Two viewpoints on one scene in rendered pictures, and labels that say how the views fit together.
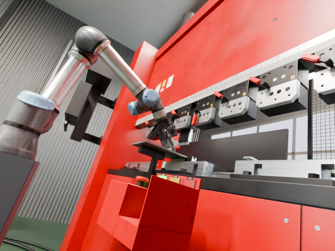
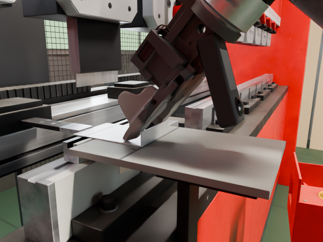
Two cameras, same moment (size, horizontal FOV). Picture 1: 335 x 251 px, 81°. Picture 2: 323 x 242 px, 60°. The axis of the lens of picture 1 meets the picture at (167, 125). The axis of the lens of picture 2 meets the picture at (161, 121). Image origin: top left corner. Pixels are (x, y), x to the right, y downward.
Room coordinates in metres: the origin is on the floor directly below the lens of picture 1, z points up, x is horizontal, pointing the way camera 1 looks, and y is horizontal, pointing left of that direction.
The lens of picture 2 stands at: (1.31, 0.31, 1.13)
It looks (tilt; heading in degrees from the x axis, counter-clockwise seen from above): 14 degrees down; 236
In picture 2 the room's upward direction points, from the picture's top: straight up
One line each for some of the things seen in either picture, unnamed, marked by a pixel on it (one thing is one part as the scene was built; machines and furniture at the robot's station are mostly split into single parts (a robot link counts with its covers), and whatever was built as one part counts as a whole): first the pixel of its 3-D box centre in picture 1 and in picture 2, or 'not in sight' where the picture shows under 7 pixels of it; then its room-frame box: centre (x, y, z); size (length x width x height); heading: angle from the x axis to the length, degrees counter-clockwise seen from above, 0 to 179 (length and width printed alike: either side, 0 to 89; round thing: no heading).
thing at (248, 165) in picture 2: (159, 150); (181, 147); (1.07, 0.01, 1.00); 0.26 x 0.18 x 0.01; 118
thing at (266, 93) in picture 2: not in sight; (262, 94); (-0.13, -0.73, 0.89); 0.30 x 0.05 x 0.03; 28
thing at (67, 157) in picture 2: (182, 160); (112, 135); (1.11, -0.14, 0.98); 0.20 x 0.03 x 0.03; 28
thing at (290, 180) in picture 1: (275, 183); (227, 122); (0.58, -0.35, 0.89); 0.30 x 0.05 x 0.03; 28
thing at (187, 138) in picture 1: (185, 137); (97, 54); (1.14, -0.12, 1.13); 0.10 x 0.02 x 0.10; 28
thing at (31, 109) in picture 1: (32, 111); not in sight; (0.71, 0.50, 0.94); 0.13 x 0.12 x 0.14; 23
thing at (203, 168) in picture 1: (183, 171); (122, 163); (1.09, -0.15, 0.92); 0.39 x 0.06 x 0.10; 28
